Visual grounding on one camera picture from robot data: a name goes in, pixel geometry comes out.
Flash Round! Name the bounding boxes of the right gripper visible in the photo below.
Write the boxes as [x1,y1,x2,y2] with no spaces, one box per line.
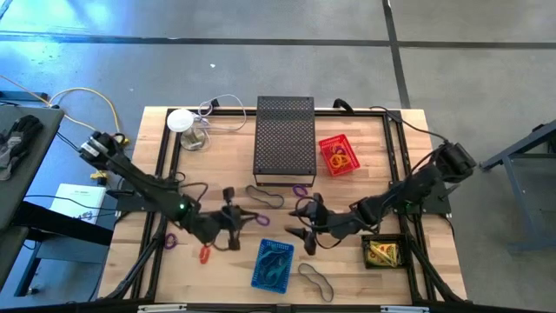
[284,194,348,256]

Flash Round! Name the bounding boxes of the blue gray metal table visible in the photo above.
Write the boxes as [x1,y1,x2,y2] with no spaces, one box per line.
[479,117,556,264]

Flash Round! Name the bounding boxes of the blue gray metal stand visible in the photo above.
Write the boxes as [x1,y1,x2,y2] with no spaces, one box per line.
[12,236,112,299]

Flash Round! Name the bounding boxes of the dark gray side table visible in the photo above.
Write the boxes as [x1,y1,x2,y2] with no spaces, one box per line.
[0,103,66,231]

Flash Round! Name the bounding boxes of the gray black work gloves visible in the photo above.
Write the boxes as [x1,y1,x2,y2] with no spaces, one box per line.
[0,114,45,183]

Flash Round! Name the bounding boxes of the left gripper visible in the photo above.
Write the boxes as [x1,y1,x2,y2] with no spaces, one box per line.
[218,187,263,252]

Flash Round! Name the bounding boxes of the black plastic basket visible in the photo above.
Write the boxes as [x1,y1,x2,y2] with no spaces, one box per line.
[361,233,410,270]

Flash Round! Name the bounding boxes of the red plastic basket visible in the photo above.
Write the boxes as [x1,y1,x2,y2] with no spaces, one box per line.
[318,133,361,178]

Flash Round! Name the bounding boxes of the blue plastic basket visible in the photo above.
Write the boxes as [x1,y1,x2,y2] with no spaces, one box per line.
[250,237,295,295]

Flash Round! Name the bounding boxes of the black cable loop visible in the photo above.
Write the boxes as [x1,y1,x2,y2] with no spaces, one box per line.
[332,98,356,115]

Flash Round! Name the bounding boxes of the black bench bar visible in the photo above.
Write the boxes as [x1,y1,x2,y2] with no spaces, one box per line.
[12,200,115,247]

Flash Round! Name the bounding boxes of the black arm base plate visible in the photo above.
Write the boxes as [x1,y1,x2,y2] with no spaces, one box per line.
[106,177,180,214]
[392,181,460,216]

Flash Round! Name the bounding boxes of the yellow extension cable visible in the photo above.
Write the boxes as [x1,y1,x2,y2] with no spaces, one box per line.
[63,113,109,183]
[0,73,130,147]

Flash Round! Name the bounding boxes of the silver edge bracket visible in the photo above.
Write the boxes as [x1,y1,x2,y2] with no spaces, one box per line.
[380,305,431,313]
[136,303,189,313]

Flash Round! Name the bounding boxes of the white booklet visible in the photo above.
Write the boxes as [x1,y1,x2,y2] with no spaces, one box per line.
[49,183,108,226]

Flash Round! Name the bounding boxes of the black perforated metal shelf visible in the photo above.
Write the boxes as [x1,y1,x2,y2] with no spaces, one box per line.
[253,96,318,188]

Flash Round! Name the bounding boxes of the white lamp cable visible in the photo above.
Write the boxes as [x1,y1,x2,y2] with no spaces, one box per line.
[197,93,248,134]

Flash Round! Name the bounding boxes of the black aluminium table frame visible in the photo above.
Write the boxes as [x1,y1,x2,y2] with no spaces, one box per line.
[97,107,469,305]

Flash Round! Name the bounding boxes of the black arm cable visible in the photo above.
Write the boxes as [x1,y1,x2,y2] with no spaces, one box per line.
[367,104,449,143]

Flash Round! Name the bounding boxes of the white dome desk lamp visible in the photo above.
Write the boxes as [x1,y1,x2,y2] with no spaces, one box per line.
[166,108,209,152]

